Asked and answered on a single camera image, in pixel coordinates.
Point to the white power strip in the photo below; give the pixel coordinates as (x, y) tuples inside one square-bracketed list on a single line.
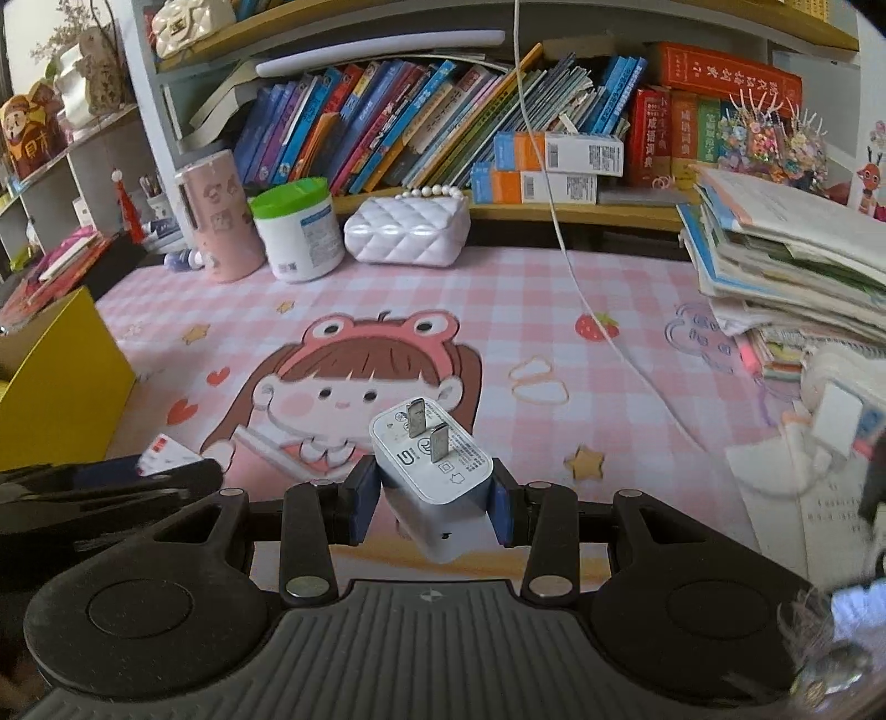
[(841, 408)]

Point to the white quilted purse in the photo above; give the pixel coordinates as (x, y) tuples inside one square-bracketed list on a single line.
[(408, 232)]

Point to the red boxed dictionaries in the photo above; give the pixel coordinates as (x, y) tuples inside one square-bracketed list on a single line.
[(713, 83)]

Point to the colourful hair clip bunch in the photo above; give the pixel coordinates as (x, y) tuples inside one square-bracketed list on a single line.
[(768, 142)]

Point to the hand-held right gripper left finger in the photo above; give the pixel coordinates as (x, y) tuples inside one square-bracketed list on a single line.
[(363, 502)]

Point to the white pen cup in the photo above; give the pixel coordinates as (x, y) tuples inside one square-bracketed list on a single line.
[(158, 204)]

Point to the fortune god figure box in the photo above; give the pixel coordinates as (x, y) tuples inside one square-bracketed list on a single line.
[(31, 131)]

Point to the pink cylindrical desk appliance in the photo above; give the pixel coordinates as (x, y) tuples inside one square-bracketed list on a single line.
[(221, 221)]

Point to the dried flower bunch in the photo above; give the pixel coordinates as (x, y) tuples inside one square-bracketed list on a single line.
[(66, 28)]

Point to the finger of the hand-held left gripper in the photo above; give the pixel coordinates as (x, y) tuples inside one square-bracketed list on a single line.
[(104, 484)]

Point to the yellow cardboard box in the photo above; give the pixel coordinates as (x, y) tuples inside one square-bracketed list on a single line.
[(62, 388)]

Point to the stack of papers and workbooks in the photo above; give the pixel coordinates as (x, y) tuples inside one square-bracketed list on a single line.
[(782, 256)]

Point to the red deer figure cutout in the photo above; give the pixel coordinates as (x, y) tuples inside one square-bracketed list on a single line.
[(871, 180)]

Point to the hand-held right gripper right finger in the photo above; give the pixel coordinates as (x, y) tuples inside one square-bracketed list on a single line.
[(502, 509)]

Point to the pink checked printed tablecloth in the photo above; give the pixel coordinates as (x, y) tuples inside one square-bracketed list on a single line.
[(519, 311)]

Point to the orange white carton box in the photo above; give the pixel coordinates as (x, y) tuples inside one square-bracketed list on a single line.
[(574, 154), (526, 187)]

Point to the white jar green lid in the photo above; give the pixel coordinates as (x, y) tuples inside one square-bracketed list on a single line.
[(301, 235)]

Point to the row of blue children's books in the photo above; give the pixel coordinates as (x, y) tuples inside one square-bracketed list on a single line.
[(387, 124)]

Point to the white plug charger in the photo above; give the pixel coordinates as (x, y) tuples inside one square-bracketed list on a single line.
[(432, 478)]

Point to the printed paper sheet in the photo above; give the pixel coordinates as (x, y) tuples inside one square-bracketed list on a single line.
[(817, 512)]

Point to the red printed packets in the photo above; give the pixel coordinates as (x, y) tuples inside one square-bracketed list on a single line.
[(34, 287)]

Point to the white rolled paper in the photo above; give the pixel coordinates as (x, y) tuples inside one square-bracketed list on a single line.
[(381, 52)]

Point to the red tassel ornament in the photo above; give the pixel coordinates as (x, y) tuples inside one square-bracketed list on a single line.
[(128, 208)]

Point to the white notebook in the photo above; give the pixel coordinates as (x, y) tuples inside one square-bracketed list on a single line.
[(66, 253)]

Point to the wooden bookshelf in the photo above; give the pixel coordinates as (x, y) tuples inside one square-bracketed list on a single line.
[(142, 55)]

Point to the red and white card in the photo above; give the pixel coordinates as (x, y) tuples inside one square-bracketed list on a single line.
[(169, 453)]

